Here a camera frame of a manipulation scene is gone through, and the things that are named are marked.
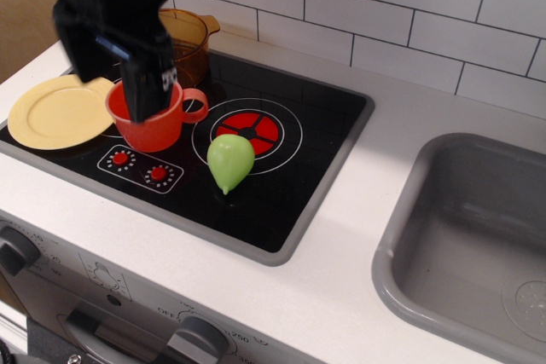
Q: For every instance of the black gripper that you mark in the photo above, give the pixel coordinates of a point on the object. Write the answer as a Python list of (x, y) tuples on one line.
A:
[(96, 33)]

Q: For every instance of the red plastic cup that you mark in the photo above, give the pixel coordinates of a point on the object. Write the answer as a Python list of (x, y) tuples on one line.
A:
[(159, 132)]

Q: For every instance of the yellow plastic plate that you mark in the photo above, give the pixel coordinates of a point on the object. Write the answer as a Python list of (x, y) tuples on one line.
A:
[(60, 113)]

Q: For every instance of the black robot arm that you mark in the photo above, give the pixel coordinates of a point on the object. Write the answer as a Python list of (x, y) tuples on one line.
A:
[(97, 33)]

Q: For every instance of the amber transparent pot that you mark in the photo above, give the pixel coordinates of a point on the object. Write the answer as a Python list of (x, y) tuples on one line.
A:
[(190, 35)]

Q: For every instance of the green plastic pear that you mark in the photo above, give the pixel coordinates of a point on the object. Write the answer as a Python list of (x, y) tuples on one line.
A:
[(230, 159)]

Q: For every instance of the wooden side panel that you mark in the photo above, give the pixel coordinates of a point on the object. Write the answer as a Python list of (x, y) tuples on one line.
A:
[(27, 30)]

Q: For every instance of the black toy stove top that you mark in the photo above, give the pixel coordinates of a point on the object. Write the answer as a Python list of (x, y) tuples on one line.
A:
[(301, 131)]

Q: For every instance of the grey left oven knob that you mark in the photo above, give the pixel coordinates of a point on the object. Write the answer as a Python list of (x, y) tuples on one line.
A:
[(17, 251)]

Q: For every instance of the grey oven knob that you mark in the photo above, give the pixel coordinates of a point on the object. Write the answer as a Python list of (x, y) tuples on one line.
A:
[(17, 251), (197, 341)]

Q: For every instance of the grey centre oven knob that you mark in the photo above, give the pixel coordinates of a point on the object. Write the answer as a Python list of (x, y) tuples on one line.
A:
[(197, 341)]

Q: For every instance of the grey plastic sink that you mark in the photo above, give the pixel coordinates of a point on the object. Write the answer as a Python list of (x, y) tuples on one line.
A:
[(463, 254)]

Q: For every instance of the grey oven door handle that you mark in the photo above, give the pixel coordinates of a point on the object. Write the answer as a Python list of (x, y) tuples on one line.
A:
[(116, 341)]

